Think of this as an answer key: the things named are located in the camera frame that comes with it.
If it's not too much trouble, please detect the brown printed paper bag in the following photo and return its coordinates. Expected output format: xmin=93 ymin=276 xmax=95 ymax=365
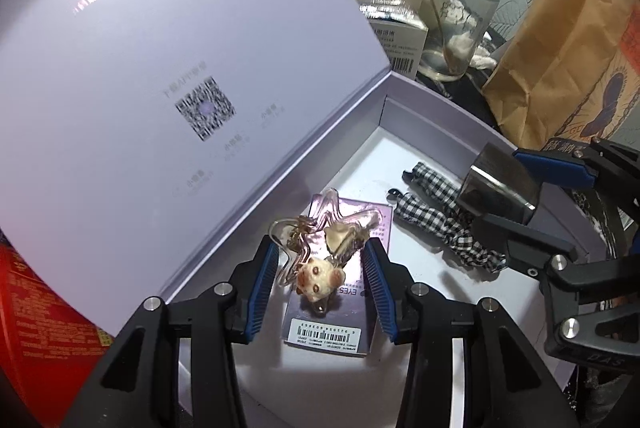
xmin=482 ymin=0 xmax=640 ymax=154

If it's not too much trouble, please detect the glass cup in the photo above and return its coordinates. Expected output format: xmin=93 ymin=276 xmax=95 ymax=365
xmin=417 ymin=0 xmax=501 ymax=82

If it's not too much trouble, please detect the black white gingham scrunchie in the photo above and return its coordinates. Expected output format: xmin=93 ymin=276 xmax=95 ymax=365
xmin=387 ymin=161 xmax=508 ymax=276

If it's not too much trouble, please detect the silver metal hair clip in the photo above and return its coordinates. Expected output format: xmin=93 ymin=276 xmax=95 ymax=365
xmin=459 ymin=143 xmax=543 ymax=224

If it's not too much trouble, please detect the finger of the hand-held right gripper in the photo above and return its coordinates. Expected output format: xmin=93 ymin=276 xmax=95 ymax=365
xmin=512 ymin=137 xmax=640 ymax=229
xmin=472 ymin=212 xmax=640 ymax=345

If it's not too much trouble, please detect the red canister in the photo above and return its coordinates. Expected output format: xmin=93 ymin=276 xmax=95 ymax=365
xmin=0 ymin=228 xmax=118 ymax=424

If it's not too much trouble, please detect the lavender gift box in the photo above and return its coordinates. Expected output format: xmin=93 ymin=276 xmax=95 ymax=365
xmin=0 ymin=0 xmax=621 ymax=428

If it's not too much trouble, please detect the white carton box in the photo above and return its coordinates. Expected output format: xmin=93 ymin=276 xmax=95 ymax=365
xmin=340 ymin=0 xmax=428 ymax=74

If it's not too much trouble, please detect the lavender packaging card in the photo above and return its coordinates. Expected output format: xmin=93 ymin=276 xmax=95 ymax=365
xmin=282 ymin=198 xmax=393 ymax=359

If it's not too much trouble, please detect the clear star hair claw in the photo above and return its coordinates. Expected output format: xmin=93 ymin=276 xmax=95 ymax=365
xmin=267 ymin=188 xmax=378 ymax=314

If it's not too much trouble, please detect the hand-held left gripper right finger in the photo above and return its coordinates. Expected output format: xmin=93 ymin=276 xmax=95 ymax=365
xmin=362 ymin=238 xmax=568 ymax=428

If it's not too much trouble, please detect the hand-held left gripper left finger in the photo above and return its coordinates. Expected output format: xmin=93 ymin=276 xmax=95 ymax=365
xmin=82 ymin=235 xmax=281 ymax=428

